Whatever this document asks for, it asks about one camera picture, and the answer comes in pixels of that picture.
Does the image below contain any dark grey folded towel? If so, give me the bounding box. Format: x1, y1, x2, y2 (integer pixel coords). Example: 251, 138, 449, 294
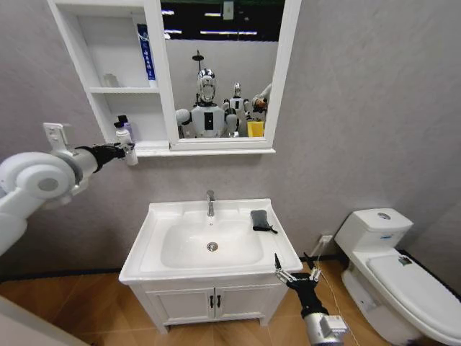
250, 209, 279, 235

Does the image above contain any white vanity cabinet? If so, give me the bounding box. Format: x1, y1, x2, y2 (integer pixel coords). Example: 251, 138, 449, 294
127, 273, 291, 335

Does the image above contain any blue and white tube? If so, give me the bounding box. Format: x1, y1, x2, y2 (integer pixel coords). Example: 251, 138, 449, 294
135, 22, 158, 89

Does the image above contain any thin white cable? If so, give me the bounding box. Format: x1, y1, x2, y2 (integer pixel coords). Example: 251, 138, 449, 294
310, 239, 361, 346

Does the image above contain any white ceramic washbasin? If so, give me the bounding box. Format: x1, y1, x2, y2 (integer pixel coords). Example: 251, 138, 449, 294
118, 197, 304, 286

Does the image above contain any white shampoo bottle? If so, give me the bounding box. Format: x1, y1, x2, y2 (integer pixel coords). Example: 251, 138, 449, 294
115, 129, 140, 167

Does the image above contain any white toilet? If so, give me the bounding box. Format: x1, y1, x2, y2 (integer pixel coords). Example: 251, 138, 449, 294
334, 207, 461, 346

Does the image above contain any white framed mirror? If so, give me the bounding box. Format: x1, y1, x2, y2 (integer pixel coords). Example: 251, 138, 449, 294
143, 0, 303, 151

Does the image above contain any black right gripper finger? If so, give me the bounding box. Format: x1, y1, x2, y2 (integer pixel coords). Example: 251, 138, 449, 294
272, 252, 294, 286
303, 251, 322, 285

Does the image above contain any white wall cabinet with shelves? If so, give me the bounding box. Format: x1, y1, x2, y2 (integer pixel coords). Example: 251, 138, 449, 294
47, 0, 277, 158

